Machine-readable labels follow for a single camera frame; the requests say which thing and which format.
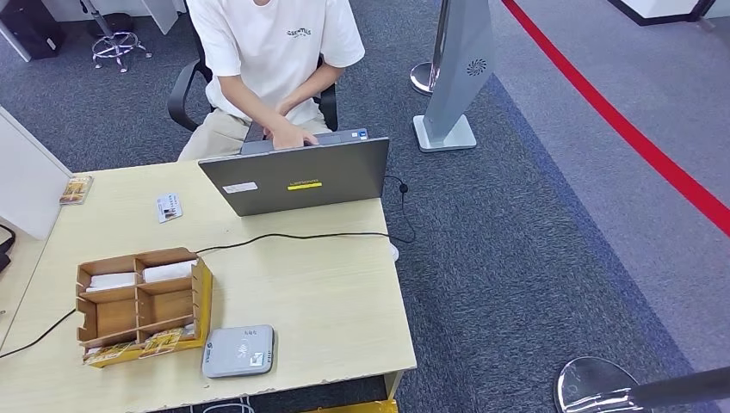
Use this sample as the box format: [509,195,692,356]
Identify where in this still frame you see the chrome stanchion post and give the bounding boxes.
[409,0,452,97]

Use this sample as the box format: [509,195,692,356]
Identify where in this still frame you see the grey card reader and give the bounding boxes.
[201,324,276,379]

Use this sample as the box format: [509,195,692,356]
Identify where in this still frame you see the white partition panel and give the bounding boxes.
[0,105,73,241]

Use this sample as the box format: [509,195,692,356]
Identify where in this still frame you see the yellow floor tape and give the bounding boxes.
[302,398,399,413]

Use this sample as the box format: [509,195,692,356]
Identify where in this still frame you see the black strap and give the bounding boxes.
[0,224,16,274]

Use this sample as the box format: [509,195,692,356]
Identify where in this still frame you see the grey laptop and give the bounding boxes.
[197,127,391,218]

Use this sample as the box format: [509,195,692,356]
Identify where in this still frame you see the white cabinet panel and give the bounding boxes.
[139,0,188,35]

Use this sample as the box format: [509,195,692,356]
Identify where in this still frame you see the wooden compartment organiser box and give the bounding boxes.
[75,246,213,369]

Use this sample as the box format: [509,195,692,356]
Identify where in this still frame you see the white rolled towel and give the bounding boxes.
[142,259,198,285]
[85,272,138,293]

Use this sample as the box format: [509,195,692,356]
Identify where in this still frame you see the black round base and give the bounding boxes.
[86,11,136,38]

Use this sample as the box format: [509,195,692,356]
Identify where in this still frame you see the white cables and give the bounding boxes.
[202,401,256,413]

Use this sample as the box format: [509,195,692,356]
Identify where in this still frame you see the grey sign stand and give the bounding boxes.
[412,0,496,154]

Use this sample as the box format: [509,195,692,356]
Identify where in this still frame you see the white ID card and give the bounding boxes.
[156,192,183,225]

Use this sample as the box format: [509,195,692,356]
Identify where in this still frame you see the person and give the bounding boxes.
[177,0,366,163]

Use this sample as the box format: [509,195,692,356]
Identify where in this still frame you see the black desk cable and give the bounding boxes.
[0,175,418,361]

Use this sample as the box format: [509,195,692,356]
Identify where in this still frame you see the person's right hand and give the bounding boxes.
[263,116,319,151]

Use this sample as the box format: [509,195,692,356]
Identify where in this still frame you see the white black-edged platform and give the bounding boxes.
[606,0,730,28]

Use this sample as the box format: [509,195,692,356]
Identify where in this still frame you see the black office chair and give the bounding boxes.
[166,22,340,133]

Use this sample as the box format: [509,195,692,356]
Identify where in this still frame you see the chrome stool base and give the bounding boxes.
[79,0,153,74]

